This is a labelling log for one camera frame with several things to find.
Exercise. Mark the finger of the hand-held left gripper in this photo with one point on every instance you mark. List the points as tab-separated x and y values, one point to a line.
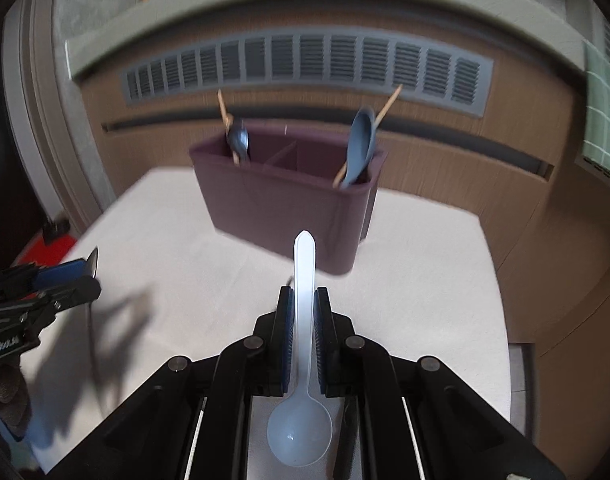
60	271
77	292

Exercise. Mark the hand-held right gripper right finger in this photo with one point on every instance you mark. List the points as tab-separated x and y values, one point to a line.
319	340

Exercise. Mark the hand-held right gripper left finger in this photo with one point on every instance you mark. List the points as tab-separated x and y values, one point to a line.
286	340

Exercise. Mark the white plastic spoon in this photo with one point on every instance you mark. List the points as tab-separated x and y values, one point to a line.
300	435

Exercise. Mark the maroon utensil holder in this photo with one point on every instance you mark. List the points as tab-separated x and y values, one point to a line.
275	210

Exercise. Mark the blue-grey plastic spoon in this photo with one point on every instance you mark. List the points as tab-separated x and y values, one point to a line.
360	145

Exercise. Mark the metal spoon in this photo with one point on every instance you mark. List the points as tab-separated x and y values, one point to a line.
238	140

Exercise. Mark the wooden chopstick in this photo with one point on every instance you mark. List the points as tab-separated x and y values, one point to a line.
224	110
385	106

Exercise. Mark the red plastic object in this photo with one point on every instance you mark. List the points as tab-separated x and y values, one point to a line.
45	252

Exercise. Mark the long grey vent grille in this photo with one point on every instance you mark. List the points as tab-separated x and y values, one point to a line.
310	55

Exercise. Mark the green checked cloth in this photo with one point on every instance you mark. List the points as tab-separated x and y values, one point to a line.
602	110

